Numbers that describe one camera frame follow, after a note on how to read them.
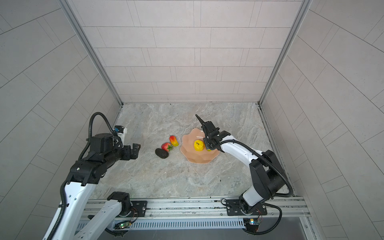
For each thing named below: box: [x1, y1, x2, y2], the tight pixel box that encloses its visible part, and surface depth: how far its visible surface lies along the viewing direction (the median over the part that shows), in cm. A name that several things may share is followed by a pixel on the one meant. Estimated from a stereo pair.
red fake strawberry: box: [161, 142, 174, 152], surface depth 91 cm
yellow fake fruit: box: [194, 139, 204, 152], surface depth 90 cm
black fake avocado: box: [155, 148, 169, 159], surface depth 89 cm
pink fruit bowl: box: [180, 127, 220, 164], surface depth 91 cm
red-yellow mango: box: [169, 134, 179, 147], surface depth 94 cm
